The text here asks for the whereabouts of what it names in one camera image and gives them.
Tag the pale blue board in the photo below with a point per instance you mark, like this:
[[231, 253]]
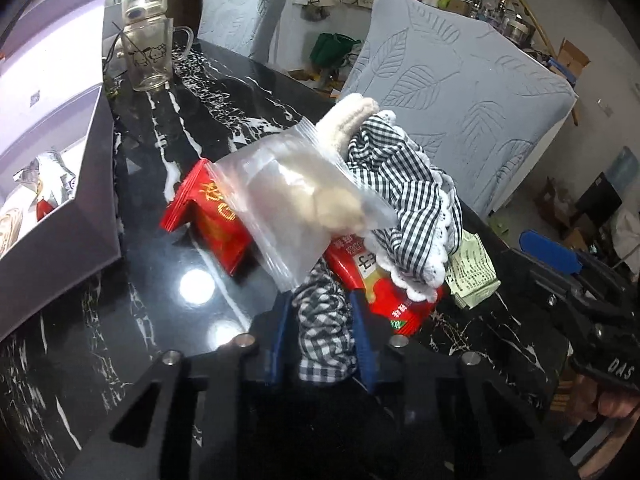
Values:
[[625, 170]]

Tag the narrow chair grey leaf cover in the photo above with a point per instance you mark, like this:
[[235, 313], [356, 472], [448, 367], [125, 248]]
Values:
[[240, 15]]

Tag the lavender storage box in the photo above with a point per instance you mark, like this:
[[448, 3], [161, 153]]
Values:
[[75, 240]]

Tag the red picture-print snack packet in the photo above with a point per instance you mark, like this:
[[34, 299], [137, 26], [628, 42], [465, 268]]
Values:
[[400, 310]]

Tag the open cardboard box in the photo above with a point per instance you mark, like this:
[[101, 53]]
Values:
[[572, 60]]

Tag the white plush rabbit gingham dress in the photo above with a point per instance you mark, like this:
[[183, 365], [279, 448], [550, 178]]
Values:
[[400, 185]]

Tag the cardboard boxes on floor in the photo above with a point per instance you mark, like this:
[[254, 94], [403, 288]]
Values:
[[555, 210]]

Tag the black case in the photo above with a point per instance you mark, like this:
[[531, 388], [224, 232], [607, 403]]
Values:
[[597, 200]]

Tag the clear zip bag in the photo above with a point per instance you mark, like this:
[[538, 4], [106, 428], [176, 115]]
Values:
[[280, 195]]

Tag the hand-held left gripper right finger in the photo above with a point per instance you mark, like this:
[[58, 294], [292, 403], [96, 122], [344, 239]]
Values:
[[362, 345]]

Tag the clear plastic water bottle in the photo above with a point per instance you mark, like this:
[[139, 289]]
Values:
[[145, 2]]

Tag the green bag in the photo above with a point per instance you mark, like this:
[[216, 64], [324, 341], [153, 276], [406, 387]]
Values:
[[332, 47]]

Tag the red gold-print snack packet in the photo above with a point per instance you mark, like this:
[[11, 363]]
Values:
[[210, 220]]

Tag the wide chair grey leaf cover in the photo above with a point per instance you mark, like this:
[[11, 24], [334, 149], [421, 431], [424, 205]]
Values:
[[450, 85]]

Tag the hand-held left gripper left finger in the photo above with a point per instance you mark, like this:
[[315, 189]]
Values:
[[281, 340]]

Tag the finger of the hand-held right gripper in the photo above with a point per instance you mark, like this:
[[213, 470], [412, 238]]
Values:
[[550, 300], [550, 250]]

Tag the pale green packet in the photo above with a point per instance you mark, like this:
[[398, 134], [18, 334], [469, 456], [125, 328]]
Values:
[[475, 270]]

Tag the black white gingham scrunchie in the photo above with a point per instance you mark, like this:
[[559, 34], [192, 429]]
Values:
[[325, 330]]

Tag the person's right hand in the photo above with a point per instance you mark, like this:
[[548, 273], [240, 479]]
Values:
[[612, 402]]

